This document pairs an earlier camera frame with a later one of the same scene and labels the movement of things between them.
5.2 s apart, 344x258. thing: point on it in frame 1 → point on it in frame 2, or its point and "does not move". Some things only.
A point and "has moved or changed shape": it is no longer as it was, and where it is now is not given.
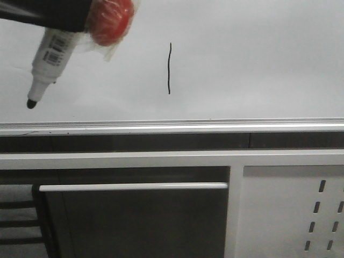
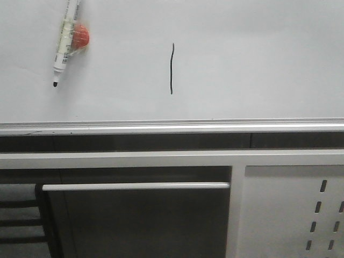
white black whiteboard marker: [52, 56] has moved or changed shape
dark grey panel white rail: [159, 220] does not move
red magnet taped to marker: [108, 21] → [80, 37]
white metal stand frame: [234, 159] does not move
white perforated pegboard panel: [291, 211] does not move
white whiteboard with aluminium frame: [190, 66] does not move
